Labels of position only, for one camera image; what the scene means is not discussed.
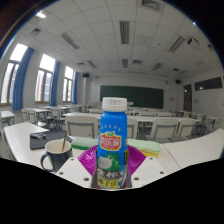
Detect blue white-capped drink bottle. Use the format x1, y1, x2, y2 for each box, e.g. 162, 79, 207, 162
96, 97, 129, 190

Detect dark door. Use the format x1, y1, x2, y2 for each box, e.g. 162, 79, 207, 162
183, 83, 193, 113

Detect ceiling light panels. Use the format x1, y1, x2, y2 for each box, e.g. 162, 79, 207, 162
29, 0, 214, 73

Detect grey classroom chairs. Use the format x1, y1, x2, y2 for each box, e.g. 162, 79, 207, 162
20, 103, 223, 143

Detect dark green blackboard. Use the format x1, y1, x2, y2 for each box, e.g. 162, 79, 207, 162
99, 85, 165, 109

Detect wooden stir stick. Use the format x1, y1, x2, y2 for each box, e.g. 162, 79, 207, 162
61, 130, 69, 153

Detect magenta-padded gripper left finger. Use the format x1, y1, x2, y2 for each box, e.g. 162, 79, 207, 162
54, 145, 99, 190

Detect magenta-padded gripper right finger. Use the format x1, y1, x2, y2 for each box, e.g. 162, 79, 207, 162
126, 145, 167, 188

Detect dark flat notebook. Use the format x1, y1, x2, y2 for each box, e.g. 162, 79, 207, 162
29, 129, 73, 150

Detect bunch of keys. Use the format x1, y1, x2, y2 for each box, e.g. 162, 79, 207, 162
30, 132, 48, 141

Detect tall classroom windows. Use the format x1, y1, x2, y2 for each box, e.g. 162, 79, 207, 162
0, 43, 76, 104

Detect yellow and green cloth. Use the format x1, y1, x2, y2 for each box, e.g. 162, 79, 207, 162
127, 138, 162, 158

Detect blue curtains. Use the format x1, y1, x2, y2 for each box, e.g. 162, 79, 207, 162
12, 46, 79, 112

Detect dark blue mug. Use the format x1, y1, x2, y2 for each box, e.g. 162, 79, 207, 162
40, 139, 74, 173

